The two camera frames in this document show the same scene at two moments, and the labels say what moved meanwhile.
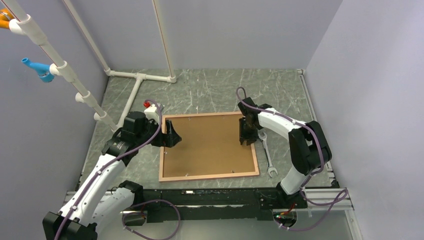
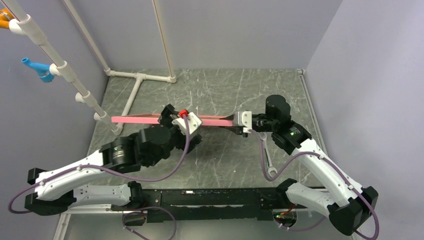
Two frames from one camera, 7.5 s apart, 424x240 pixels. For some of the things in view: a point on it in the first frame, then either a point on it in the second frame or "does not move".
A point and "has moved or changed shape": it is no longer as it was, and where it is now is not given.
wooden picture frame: (210, 148) has moved or changed shape
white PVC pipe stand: (23, 25) does not move
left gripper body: (150, 129) to (177, 138)
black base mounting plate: (213, 205) does not move
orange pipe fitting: (5, 17) does not move
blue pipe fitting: (42, 70) does not move
